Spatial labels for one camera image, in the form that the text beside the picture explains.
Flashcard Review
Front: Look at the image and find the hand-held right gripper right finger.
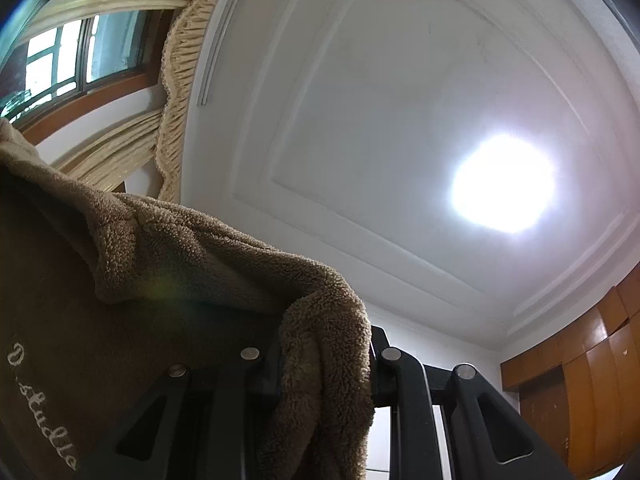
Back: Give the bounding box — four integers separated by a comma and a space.
367, 325, 576, 480

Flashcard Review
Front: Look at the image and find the bright ceiling light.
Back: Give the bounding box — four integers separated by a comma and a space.
449, 132, 559, 235

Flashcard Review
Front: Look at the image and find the brown fleece sweater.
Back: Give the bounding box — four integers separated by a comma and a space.
0, 117, 377, 480

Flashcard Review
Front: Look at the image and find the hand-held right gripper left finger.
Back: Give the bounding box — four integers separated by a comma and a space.
80, 332, 286, 480

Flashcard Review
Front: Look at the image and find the brown framed window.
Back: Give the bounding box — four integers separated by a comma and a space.
0, 9, 168, 133

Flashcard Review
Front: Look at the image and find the wooden wardrobe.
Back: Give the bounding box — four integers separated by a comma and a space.
500, 264, 640, 479

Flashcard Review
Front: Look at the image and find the beige pleated curtain valance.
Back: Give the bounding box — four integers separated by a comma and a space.
156, 0, 242, 204

